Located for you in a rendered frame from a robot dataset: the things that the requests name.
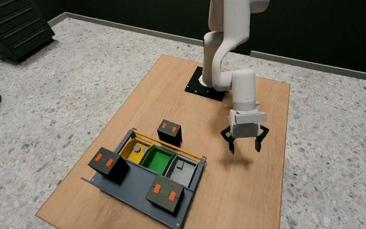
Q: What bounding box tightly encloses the green open bin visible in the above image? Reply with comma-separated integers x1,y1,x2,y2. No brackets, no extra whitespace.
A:
141,146,175,176

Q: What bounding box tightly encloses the grey open bin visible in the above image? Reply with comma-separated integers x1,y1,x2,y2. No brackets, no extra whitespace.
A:
165,154,198,187

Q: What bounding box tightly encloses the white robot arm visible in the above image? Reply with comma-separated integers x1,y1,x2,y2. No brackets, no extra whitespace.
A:
199,0,270,124

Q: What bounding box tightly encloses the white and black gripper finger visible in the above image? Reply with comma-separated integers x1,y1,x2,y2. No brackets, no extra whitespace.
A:
220,126,235,154
255,125,269,152

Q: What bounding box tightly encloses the yellow open-front bin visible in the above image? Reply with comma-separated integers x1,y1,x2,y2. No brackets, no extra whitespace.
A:
119,137,154,165

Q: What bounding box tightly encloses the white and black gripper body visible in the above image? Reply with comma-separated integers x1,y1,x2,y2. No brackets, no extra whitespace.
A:
229,109,260,138

